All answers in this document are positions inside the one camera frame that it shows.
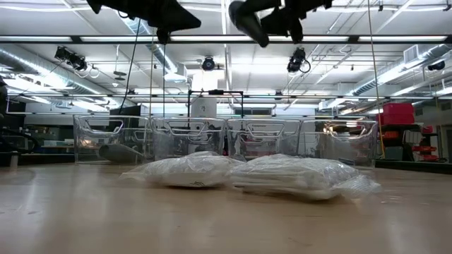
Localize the grey deodorant stick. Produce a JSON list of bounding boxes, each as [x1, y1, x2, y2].
[[97, 143, 145, 164]]

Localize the tan hanging rope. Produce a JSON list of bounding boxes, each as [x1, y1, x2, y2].
[[367, 0, 386, 159]]

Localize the metal storage shelf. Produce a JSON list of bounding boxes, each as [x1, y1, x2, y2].
[[376, 123, 442, 164]]

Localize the silver ventilation duct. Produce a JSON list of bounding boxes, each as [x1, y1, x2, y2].
[[351, 44, 452, 97], [0, 45, 107, 105], [119, 13, 188, 84]]

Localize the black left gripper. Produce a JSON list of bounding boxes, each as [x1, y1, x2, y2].
[[86, 0, 202, 45]]

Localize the clear plastic bin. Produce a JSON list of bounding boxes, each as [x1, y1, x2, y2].
[[225, 118, 302, 162], [150, 116, 228, 162], [73, 114, 154, 165], [299, 119, 379, 169]]

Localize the red plastic crate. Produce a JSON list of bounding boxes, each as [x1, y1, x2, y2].
[[376, 102, 417, 126]]

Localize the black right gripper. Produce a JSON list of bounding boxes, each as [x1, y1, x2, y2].
[[260, 0, 333, 45]]

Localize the white pillar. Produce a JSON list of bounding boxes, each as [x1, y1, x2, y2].
[[190, 72, 219, 119]]

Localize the black deodorant stick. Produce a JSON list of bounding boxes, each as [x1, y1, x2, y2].
[[228, 0, 270, 49]]

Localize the black overhead camera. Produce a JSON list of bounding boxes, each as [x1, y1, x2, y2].
[[201, 55, 217, 73]]

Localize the cotton swabs clear bag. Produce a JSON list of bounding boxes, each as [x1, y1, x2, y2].
[[225, 153, 383, 201], [119, 150, 245, 188]]

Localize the black hanging cable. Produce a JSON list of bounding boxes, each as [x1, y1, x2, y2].
[[118, 17, 142, 114]]

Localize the thin hanging cable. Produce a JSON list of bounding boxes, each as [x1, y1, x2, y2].
[[148, 26, 156, 117], [162, 42, 168, 117]]

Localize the dark cluttered workbench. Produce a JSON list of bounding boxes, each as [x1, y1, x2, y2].
[[0, 102, 76, 167]]

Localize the black tubular stand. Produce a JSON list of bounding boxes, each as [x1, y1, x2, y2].
[[186, 90, 245, 119]]

